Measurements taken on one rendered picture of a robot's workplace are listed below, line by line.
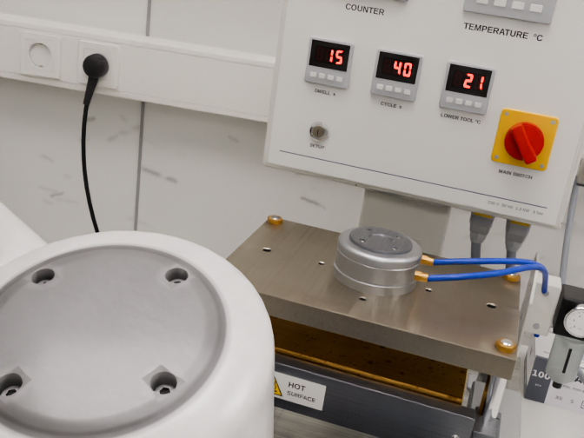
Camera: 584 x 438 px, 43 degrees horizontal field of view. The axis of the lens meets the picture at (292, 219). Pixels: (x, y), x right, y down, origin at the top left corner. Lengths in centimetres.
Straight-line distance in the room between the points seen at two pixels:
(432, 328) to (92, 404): 49
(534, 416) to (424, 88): 57
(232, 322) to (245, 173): 111
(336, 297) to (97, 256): 47
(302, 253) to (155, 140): 64
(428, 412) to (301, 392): 11
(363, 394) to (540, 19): 39
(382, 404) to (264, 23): 75
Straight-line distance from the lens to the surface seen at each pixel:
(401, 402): 65
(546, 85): 78
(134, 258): 20
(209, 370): 17
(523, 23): 77
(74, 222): 143
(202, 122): 129
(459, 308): 69
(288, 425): 80
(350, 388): 65
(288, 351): 67
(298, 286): 67
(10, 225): 27
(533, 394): 121
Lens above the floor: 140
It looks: 21 degrees down
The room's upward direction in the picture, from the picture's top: 8 degrees clockwise
